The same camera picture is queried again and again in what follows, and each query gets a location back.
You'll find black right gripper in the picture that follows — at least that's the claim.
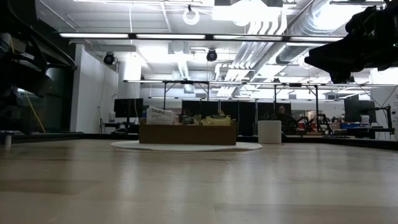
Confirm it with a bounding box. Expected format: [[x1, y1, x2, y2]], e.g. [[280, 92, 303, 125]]
[[305, 30, 385, 84]]

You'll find green yellow tea bag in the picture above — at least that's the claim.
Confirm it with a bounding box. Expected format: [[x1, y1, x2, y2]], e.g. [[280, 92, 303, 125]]
[[200, 111, 233, 127]]

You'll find beige tea bag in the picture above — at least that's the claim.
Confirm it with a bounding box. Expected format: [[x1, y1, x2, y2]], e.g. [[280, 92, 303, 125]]
[[178, 113, 201, 126]]

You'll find white orange tea bag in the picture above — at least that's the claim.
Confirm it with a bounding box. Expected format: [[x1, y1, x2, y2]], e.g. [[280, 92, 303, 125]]
[[146, 105, 175, 126]]

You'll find black computer monitor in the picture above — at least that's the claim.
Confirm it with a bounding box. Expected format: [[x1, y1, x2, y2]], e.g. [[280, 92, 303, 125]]
[[113, 98, 144, 119], [344, 98, 377, 123]]

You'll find person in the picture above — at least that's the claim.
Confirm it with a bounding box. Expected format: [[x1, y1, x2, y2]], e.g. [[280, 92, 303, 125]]
[[275, 104, 295, 125]]

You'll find LED strip light bar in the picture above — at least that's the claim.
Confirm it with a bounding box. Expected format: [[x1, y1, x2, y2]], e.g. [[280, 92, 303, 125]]
[[58, 32, 345, 44]]

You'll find small plant in white pot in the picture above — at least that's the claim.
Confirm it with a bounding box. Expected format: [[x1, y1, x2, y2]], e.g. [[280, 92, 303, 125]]
[[257, 119, 282, 144]]

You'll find white round plate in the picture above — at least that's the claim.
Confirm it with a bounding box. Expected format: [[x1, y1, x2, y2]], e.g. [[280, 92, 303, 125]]
[[110, 140, 264, 152]]

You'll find wooden three-compartment box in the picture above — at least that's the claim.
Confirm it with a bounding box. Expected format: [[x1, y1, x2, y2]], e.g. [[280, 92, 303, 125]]
[[138, 119, 238, 146]]

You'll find silver ventilation duct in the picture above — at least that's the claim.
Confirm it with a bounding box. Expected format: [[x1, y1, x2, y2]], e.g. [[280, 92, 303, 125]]
[[275, 0, 352, 65]]

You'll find black metal frame stand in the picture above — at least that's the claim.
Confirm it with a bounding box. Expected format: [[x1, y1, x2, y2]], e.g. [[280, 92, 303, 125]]
[[161, 80, 210, 103], [272, 82, 320, 118]]

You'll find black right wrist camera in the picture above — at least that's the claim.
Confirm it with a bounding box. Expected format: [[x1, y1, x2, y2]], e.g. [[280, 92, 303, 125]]
[[345, 5, 379, 34]]

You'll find black partition wall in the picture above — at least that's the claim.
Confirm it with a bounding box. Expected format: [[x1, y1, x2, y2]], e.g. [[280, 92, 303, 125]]
[[182, 100, 292, 137]]

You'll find white ring light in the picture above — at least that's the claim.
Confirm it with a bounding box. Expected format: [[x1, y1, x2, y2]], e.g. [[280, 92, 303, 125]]
[[182, 7, 201, 26]]

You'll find yellow cable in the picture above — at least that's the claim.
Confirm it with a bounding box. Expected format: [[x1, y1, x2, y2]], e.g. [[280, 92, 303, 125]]
[[9, 39, 47, 134]]

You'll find small white post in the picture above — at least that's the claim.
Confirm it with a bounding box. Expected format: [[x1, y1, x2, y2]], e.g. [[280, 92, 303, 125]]
[[1, 130, 14, 147]]

